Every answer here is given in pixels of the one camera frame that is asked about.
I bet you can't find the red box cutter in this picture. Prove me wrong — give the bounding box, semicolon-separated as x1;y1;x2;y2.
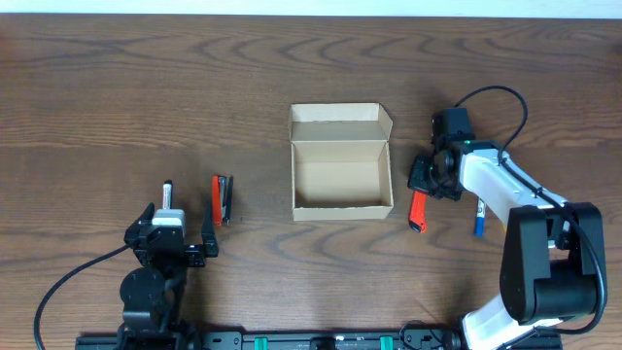
408;191;427;233

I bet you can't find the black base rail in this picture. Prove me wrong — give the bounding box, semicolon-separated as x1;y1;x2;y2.
75;330;564;350

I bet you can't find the blue capped whiteboard marker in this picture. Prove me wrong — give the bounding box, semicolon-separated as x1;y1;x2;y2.
473;198;487;237

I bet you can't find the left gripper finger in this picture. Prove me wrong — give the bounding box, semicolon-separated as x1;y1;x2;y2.
201;206;219;258
135;202;156;226

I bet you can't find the red black stapler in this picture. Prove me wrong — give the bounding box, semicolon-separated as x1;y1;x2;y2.
211;175;234;226

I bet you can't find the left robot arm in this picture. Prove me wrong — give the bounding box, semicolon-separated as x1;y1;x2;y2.
116;203;219;350

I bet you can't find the left black cable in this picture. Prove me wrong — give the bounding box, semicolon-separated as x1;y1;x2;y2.
33;242;133;350

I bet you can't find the brown cardboard box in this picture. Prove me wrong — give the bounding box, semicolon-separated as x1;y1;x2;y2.
289;103;395;222

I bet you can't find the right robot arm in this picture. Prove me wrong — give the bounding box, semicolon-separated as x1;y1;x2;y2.
408;107;607;349

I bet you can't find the black capped marker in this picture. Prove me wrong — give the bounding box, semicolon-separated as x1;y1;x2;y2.
162;180;173;210

